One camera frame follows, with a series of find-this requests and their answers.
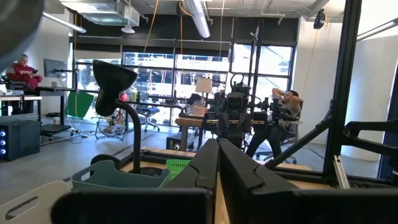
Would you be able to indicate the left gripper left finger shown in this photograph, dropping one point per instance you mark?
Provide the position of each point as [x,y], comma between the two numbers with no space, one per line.
[199,174]

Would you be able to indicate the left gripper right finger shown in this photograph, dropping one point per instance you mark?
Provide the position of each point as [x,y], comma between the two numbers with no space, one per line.
[242,180]

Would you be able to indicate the green plastic mesh basket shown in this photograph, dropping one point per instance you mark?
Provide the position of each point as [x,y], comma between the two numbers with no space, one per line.
[175,166]

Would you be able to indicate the monitor on arm mount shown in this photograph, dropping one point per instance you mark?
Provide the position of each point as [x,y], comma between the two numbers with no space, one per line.
[55,68]

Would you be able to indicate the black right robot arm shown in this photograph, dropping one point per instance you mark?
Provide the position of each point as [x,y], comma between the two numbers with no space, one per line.
[252,105]

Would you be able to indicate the wooden top desk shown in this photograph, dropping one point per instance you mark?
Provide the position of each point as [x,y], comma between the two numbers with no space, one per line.
[189,121]
[18,98]

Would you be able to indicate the table lamp white shade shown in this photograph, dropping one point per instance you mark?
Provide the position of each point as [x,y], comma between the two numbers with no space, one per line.
[203,85]

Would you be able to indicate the person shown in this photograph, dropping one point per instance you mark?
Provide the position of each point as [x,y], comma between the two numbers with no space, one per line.
[289,109]
[26,76]

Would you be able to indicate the dark teal plastic bin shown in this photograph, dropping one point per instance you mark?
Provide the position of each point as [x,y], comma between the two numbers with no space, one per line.
[124,182]

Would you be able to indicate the black office chair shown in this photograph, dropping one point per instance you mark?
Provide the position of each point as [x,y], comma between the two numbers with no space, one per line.
[149,111]

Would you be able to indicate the round floor fan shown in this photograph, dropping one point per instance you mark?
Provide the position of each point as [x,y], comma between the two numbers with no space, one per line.
[105,129]

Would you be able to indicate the white ceiling pipe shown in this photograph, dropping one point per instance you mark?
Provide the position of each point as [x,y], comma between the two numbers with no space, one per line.
[199,18]

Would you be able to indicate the black gooseneck desk lamp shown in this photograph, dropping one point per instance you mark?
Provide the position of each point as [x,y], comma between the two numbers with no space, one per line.
[112,84]

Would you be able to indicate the green panel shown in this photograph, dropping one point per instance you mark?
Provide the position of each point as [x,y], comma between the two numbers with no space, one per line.
[79,104]

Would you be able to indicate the round ceiling light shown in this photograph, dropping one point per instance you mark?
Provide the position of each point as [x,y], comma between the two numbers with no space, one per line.
[128,30]

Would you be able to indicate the grey plastic bin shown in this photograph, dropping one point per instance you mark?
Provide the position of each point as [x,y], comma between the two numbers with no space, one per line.
[46,199]

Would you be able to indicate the black desk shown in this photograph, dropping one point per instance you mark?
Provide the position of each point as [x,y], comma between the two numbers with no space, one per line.
[53,89]

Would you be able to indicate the ceiling air unit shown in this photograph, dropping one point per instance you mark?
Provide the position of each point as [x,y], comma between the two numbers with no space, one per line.
[105,14]

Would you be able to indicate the long ceiling light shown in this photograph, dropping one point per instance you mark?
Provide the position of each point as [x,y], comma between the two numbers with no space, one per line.
[62,21]
[379,28]

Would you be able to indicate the black computer tower blue lights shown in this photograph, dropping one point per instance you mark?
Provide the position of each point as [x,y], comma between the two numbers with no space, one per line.
[21,140]

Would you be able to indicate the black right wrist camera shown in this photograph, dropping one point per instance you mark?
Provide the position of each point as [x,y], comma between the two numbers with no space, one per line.
[235,102]

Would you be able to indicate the black aluminium table frame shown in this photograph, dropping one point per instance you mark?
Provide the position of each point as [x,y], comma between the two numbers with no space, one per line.
[342,93]

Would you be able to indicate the black wall camera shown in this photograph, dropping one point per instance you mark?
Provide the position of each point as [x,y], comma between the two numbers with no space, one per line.
[319,20]

